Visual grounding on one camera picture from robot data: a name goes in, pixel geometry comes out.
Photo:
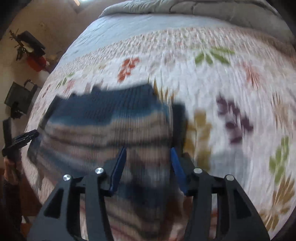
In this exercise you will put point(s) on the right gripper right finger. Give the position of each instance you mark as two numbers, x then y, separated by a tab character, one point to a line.
237	218

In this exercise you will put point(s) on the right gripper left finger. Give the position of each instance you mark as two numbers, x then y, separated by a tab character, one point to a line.
73	198

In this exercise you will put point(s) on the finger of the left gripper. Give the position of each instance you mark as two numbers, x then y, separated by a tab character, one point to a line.
19	142

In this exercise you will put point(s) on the blue striped knit sweater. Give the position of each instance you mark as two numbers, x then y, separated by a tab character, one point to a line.
81	132

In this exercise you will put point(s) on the coat rack with clothes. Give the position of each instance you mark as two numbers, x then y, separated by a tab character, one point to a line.
31	49

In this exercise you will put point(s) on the person's left hand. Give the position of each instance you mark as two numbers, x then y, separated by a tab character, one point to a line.
10	171

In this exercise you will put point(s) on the black chair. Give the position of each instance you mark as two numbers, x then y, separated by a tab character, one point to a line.
19	97

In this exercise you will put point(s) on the floral quilted bedspread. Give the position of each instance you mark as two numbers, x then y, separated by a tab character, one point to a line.
237	86

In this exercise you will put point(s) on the grey rumpled duvet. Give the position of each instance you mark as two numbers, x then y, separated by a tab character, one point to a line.
258	15

